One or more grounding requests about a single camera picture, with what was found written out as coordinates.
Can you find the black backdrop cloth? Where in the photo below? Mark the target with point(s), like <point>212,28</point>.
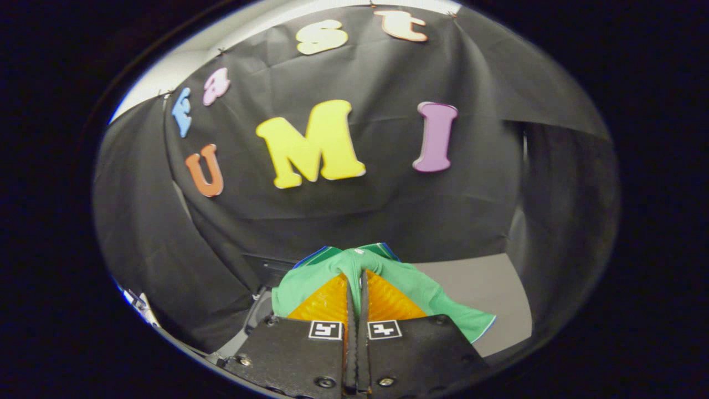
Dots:
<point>376,210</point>

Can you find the dark grey washing machine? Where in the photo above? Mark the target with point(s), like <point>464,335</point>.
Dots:
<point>260,310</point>

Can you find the green polo shirt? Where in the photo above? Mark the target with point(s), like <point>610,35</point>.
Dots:
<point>421,288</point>

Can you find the dark washing machine lid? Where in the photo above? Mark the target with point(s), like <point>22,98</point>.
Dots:
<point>271,269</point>

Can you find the beige metal cabinet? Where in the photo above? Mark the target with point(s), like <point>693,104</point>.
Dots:
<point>487,293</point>

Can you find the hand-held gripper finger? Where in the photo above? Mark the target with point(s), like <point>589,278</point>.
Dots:
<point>364,343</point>
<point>351,343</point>

